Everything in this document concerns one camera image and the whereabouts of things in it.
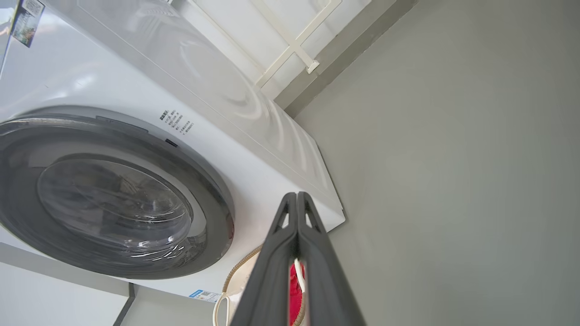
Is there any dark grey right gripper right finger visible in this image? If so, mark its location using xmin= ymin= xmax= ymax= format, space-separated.
xmin=295 ymin=192 xmax=367 ymax=326

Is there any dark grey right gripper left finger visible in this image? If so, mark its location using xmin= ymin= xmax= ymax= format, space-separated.
xmin=230 ymin=192 xmax=300 ymax=326

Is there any red and white garment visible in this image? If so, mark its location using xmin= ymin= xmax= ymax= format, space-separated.
xmin=289 ymin=258 xmax=306 ymax=326

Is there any black round glass washer door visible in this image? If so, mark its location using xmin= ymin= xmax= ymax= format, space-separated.
xmin=0 ymin=106 xmax=235 ymax=280

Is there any cream laundry basket brown rim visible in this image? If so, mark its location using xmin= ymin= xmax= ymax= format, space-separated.
xmin=213 ymin=244 xmax=309 ymax=326

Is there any white front-load washing machine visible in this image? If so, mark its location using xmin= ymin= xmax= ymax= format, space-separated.
xmin=0 ymin=0 xmax=346 ymax=302

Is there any blue energy label sticker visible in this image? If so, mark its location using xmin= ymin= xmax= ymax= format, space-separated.
xmin=189 ymin=290 xmax=222 ymax=303

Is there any colourful promotional sticker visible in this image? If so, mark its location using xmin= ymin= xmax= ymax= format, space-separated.
xmin=10 ymin=0 xmax=46 ymax=48

